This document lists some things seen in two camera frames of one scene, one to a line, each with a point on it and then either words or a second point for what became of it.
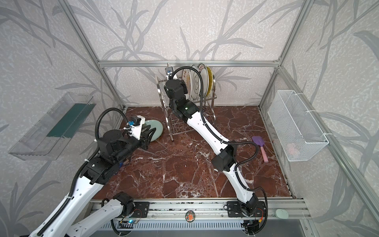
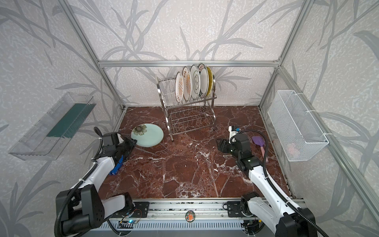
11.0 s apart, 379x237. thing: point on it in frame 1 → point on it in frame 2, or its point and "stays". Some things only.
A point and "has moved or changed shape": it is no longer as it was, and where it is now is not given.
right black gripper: [172, 84] → [223, 145]
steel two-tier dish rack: [174, 127] stays
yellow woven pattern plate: [210, 81] stays
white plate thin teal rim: [195, 82] stays
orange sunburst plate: [187, 78] stays
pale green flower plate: [154, 123] has moved or changed shape
